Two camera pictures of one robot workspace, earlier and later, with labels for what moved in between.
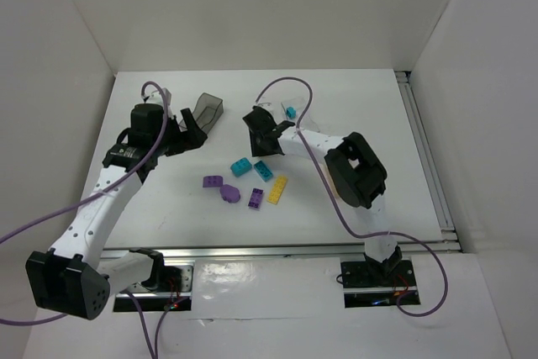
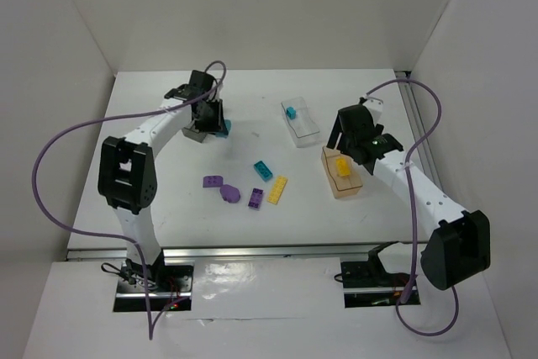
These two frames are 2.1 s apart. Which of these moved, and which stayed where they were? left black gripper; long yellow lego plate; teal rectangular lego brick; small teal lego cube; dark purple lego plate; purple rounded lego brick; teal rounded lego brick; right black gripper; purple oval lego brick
Moved: right black gripper; left black gripper; teal rounded lego brick
Stayed: purple oval lego brick; small teal lego cube; purple rounded lego brick; long yellow lego plate; dark purple lego plate; teal rectangular lego brick
